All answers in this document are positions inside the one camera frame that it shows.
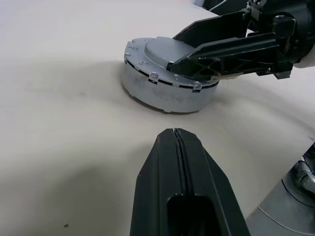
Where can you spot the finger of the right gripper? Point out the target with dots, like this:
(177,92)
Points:
(233,56)
(216,29)

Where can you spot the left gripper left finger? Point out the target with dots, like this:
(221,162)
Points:
(157,184)

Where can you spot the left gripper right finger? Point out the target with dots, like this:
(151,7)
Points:
(209,191)

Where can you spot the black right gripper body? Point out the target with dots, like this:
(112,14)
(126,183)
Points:
(302,24)

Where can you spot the silver motor cover clear tabs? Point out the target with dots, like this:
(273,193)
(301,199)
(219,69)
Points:
(157,49)

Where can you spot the copper wound stator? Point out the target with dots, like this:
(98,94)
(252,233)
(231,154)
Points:
(147,88)

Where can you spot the silver robot torso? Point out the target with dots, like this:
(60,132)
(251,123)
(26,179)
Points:
(283,216)

